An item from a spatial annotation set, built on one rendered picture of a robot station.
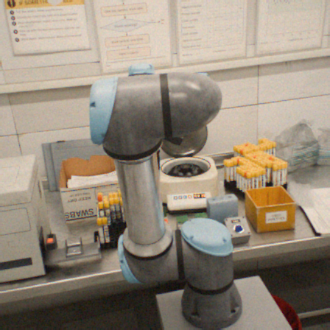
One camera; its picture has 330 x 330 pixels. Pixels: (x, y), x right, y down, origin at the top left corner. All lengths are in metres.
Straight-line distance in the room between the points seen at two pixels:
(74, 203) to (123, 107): 0.95
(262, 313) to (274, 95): 1.13
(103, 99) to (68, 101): 1.12
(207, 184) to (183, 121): 0.93
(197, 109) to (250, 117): 1.29
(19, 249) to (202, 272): 0.59
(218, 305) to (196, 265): 0.12
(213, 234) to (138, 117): 0.40
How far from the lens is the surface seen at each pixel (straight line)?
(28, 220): 1.36
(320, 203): 1.73
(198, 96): 0.77
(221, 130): 2.02
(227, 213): 1.56
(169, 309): 1.20
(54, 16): 1.83
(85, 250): 1.46
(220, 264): 1.06
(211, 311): 1.12
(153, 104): 0.75
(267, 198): 1.65
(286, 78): 2.07
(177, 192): 1.68
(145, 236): 0.98
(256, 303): 1.21
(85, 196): 1.65
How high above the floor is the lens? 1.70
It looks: 23 degrees down
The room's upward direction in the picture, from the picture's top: 5 degrees counter-clockwise
